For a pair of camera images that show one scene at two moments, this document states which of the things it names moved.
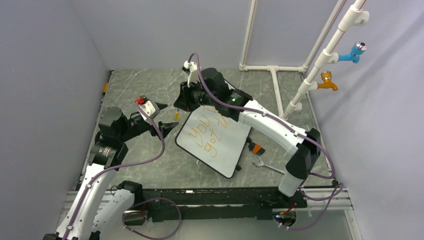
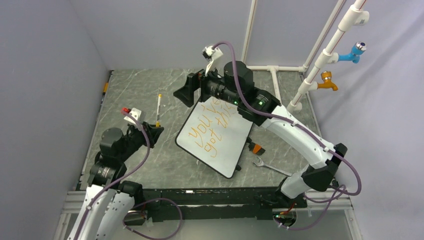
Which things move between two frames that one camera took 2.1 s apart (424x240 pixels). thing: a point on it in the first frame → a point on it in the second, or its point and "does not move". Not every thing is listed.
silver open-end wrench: (261, 163) does not move
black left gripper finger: (161, 106) → (157, 130)
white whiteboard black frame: (214, 138) does not move
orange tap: (326, 76) does not move
